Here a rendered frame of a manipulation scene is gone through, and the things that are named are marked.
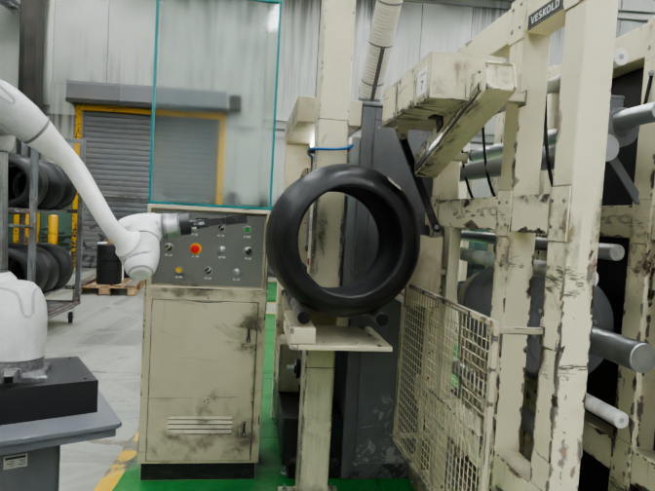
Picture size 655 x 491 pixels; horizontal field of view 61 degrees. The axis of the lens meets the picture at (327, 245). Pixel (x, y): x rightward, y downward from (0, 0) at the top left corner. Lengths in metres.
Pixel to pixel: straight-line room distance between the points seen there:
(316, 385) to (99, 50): 10.25
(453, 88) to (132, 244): 1.12
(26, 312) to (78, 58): 10.51
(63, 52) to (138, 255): 10.50
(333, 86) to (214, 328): 1.19
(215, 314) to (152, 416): 0.54
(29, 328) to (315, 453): 1.29
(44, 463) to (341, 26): 1.87
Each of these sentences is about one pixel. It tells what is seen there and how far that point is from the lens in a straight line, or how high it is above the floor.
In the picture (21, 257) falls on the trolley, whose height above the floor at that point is 0.77.
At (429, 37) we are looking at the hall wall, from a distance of 11.85.
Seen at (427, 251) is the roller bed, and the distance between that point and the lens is 2.34.
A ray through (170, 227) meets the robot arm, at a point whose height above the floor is 1.19.
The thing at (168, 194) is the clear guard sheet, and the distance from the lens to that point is 2.62.
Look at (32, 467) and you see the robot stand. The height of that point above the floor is 0.51.
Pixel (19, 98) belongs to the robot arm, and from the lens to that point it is 1.85.
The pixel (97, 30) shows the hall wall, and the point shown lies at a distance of 12.15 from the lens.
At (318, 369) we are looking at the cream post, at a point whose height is 0.61.
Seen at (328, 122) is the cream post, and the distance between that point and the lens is 2.34.
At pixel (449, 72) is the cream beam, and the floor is 1.72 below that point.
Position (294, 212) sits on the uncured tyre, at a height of 1.26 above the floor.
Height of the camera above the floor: 1.26
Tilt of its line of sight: 3 degrees down
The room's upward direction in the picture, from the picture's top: 3 degrees clockwise
